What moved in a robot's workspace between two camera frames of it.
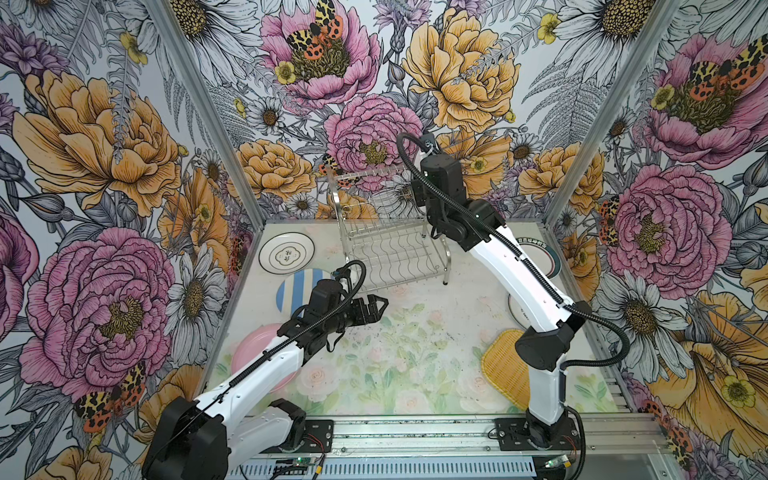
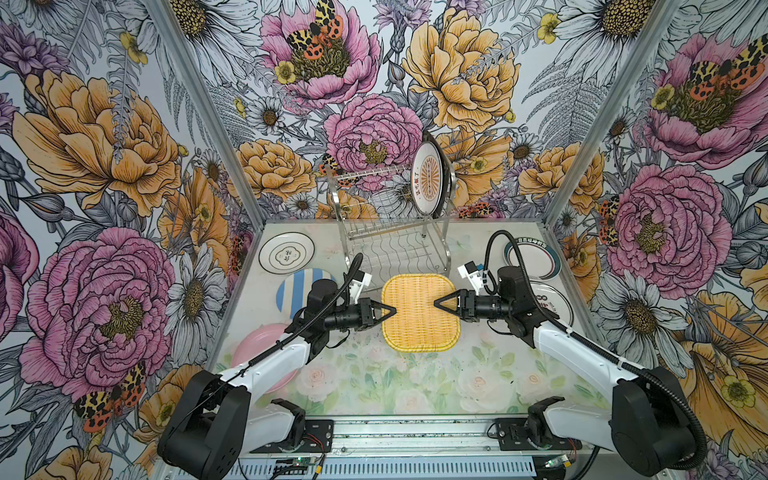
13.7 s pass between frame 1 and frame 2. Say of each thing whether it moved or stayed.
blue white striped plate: stayed
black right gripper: moved
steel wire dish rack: stayed
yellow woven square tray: moved
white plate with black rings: stayed
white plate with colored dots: moved
